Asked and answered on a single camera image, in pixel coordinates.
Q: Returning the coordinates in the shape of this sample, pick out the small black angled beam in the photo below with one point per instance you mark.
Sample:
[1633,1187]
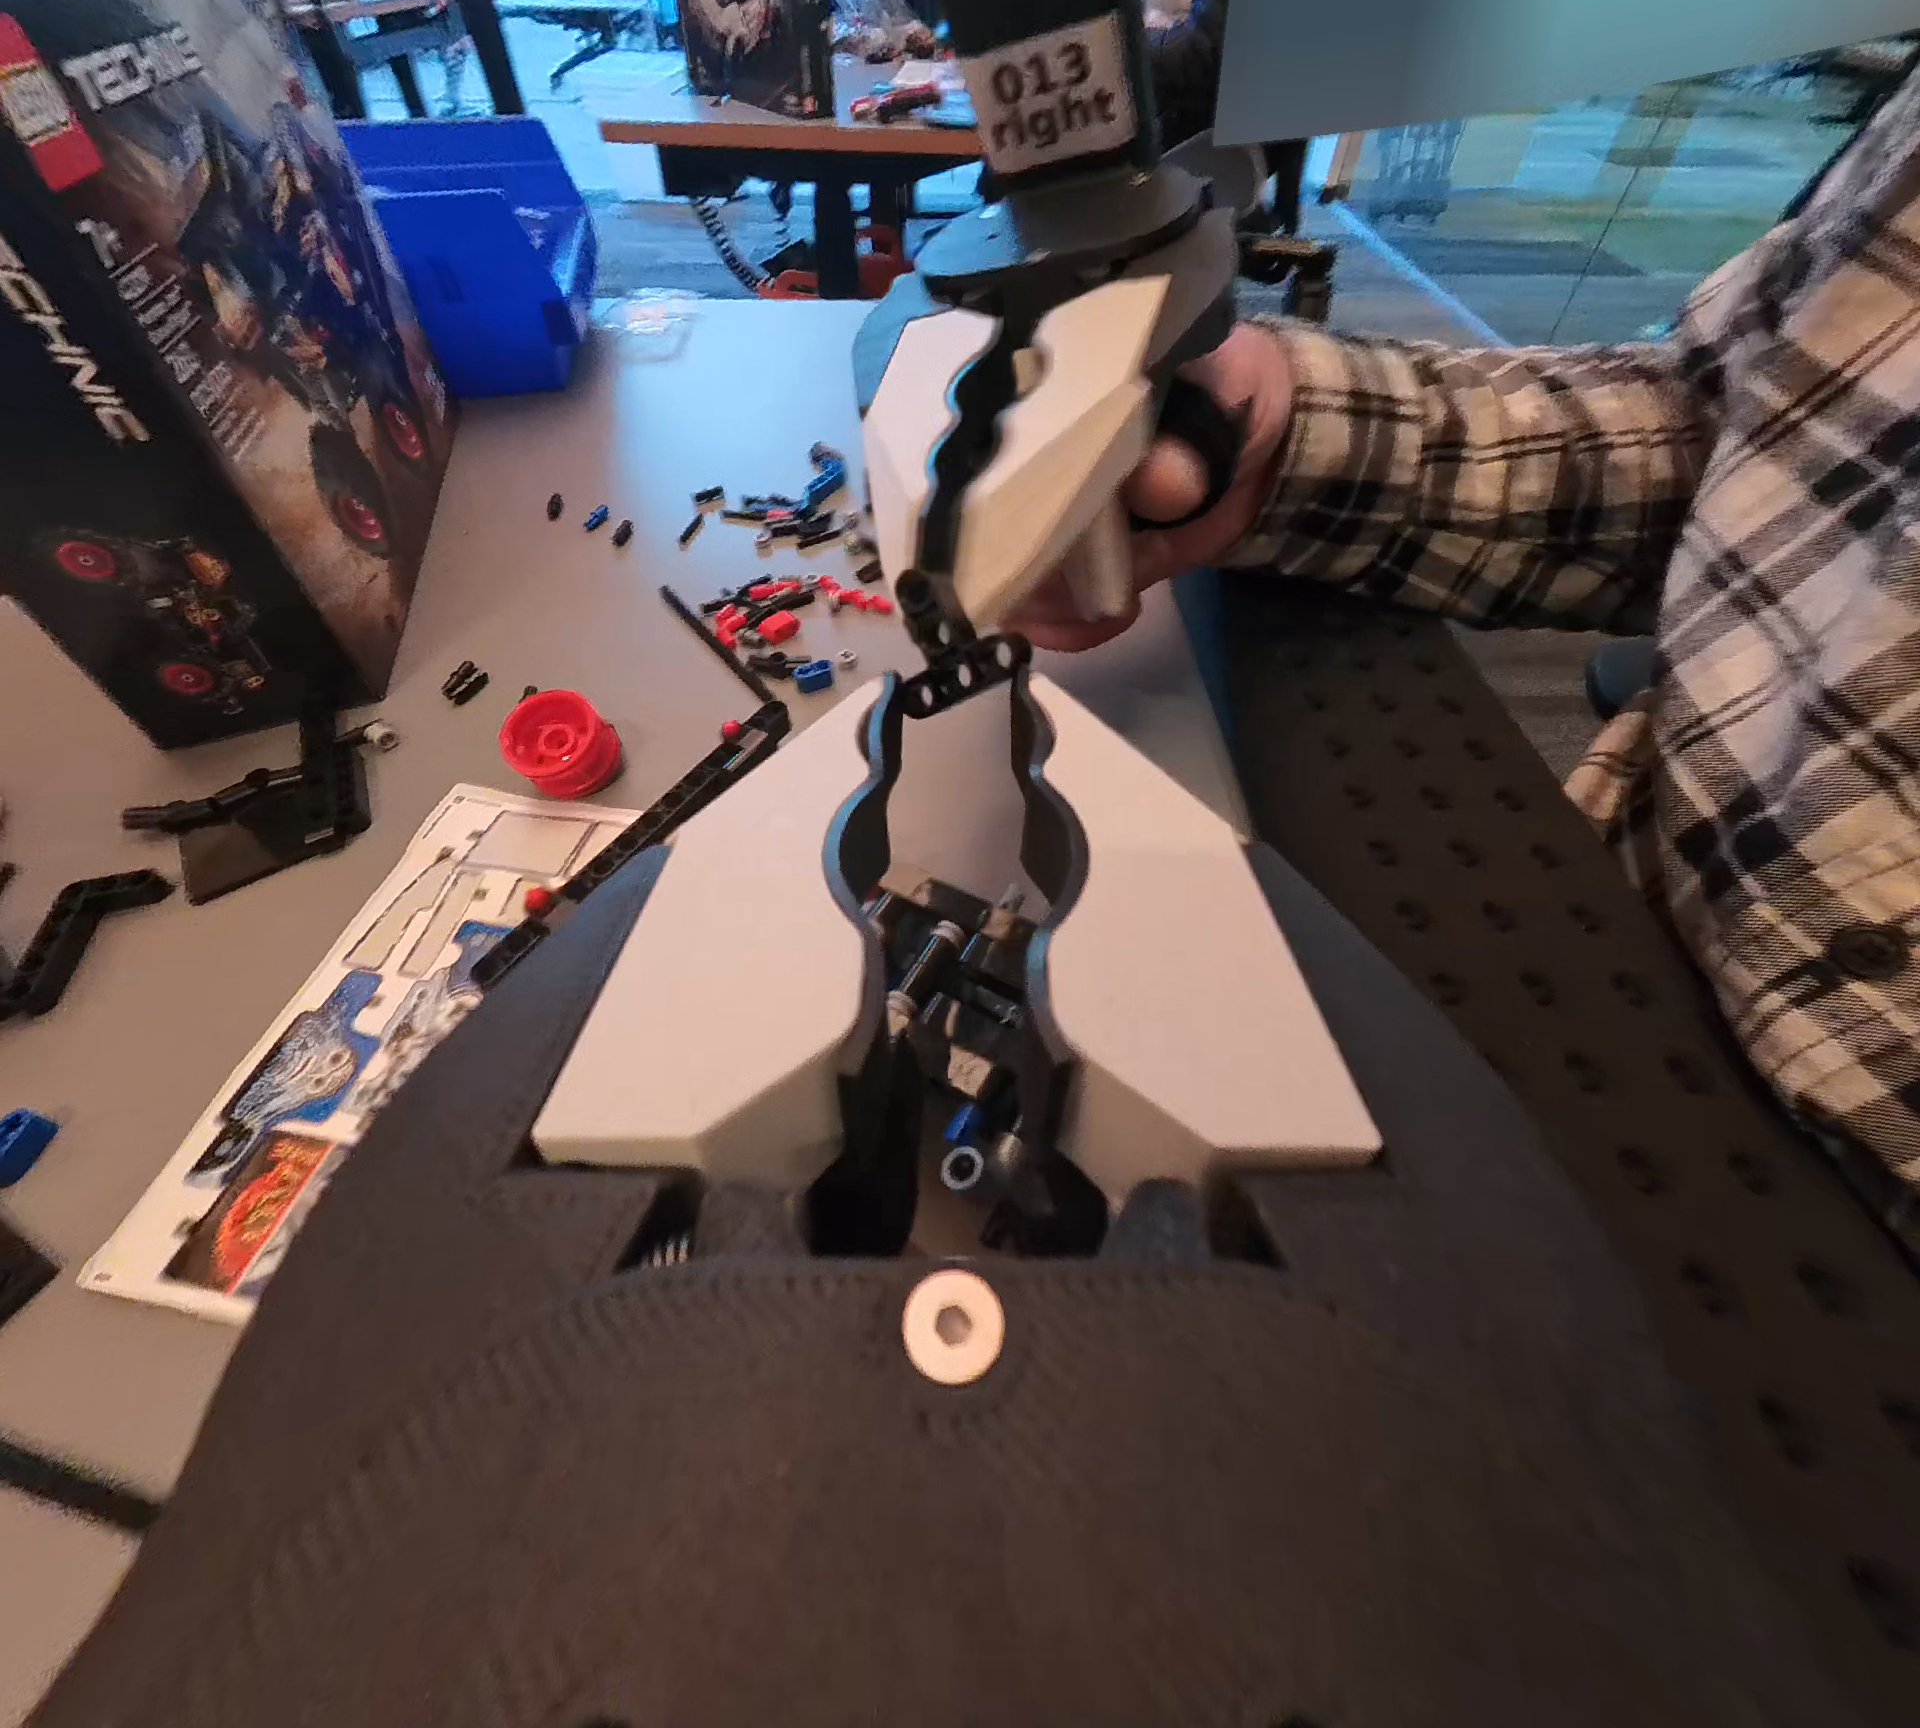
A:
[959,678]

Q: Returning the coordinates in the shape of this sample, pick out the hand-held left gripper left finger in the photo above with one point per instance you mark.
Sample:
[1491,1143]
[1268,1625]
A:
[705,1009]

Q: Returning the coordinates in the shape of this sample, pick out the blue storage bin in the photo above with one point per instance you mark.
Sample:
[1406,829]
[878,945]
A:
[480,258]

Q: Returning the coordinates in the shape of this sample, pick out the red toy wheel rim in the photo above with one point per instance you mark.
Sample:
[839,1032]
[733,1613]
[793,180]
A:
[558,747]

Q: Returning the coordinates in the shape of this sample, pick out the dark cardboard toy box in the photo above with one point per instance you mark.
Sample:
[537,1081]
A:
[750,2]

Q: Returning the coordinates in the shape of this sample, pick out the pile of small brick pieces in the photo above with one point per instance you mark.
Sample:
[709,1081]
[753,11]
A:
[772,625]

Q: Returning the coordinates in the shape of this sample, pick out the toy truck set box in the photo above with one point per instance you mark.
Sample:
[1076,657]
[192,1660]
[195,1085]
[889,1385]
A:
[195,332]

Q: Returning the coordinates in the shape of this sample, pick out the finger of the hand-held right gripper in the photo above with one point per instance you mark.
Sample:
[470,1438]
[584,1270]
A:
[1073,436]
[908,436]

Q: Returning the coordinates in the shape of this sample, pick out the person's plaid shirt torso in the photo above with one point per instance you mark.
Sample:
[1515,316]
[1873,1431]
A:
[1799,709]

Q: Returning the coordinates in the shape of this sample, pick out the grey desk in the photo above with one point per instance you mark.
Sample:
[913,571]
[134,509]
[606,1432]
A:
[449,558]

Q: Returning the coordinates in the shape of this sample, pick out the toy brick truck chassis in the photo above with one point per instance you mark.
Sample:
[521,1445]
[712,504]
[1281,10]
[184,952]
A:
[659,825]

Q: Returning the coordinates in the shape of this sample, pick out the person's right hand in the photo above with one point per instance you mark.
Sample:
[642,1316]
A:
[1268,408]

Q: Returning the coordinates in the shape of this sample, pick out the wooden table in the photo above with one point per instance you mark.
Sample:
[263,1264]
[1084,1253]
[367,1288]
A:
[779,134]

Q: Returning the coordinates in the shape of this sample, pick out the black angled brick beam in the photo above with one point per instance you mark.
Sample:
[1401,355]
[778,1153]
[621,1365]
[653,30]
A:
[91,919]

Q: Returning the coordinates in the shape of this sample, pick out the blue brick connector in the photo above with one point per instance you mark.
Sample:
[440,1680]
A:
[16,1143]

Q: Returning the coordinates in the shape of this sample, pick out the long black axle rod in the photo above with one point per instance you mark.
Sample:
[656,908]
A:
[715,648]

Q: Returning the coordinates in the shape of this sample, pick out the person's right forearm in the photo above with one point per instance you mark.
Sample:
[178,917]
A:
[1499,467]

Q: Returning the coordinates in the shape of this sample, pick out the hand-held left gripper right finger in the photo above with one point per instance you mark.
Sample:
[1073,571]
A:
[1200,1009]

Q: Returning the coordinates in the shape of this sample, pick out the black brick pin pair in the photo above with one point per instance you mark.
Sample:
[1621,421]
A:
[466,683]

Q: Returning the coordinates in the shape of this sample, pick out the black brick panel assembly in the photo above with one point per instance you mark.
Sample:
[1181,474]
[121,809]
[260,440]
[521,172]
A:
[256,842]

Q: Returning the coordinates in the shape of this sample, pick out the black perforated brick plate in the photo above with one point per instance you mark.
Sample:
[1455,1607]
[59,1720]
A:
[21,1270]

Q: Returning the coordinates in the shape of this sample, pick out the colourful sticker sheet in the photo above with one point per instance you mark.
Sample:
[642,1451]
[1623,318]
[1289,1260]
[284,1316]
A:
[449,856]

